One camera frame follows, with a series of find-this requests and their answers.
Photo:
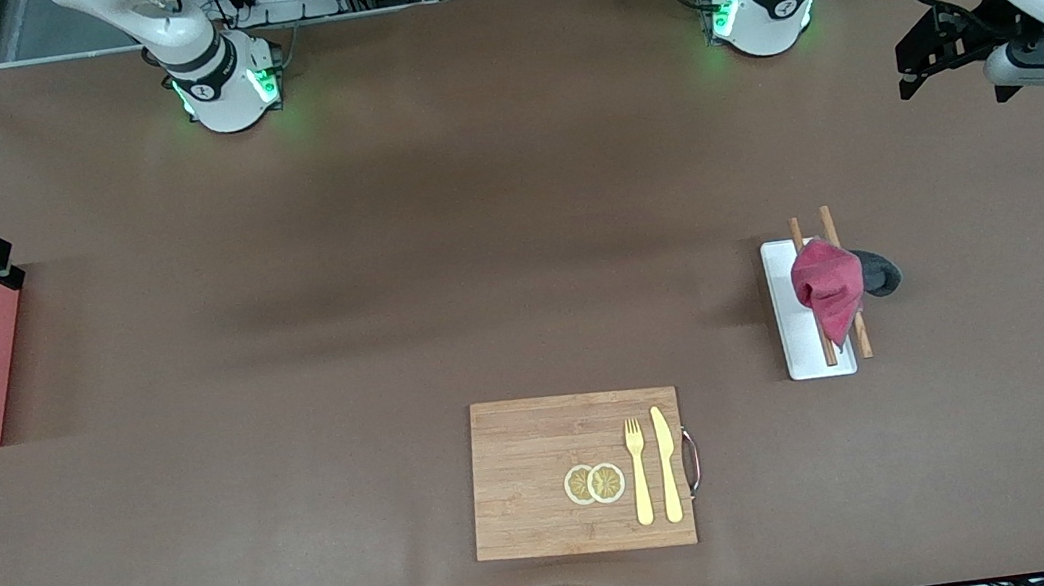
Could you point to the red cloth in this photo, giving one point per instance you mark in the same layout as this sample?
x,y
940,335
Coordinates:
x,y
826,283

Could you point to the dark grey cloth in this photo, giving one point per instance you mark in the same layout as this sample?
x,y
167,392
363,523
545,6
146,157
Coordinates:
x,y
880,272

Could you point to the wooden rod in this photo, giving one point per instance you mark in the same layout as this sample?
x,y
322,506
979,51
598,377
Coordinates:
x,y
829,353
862,339

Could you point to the white rectangular rack tray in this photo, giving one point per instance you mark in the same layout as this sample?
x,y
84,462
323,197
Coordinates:
x,y
790,338

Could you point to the brown table mat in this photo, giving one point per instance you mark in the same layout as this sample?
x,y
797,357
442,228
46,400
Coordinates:
x,y
289,364

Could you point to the yellow plastic knife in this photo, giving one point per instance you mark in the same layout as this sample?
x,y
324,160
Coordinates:
x,y
667,466

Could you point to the yellow plastic fork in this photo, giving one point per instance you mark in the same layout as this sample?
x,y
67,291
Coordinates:
x,y
642,489

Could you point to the lemon slice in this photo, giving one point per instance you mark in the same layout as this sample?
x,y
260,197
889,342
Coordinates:
x,y
576,486
608,483

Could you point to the bamboo cutting board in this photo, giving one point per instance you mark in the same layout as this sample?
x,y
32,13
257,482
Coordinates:
x,y
527,484

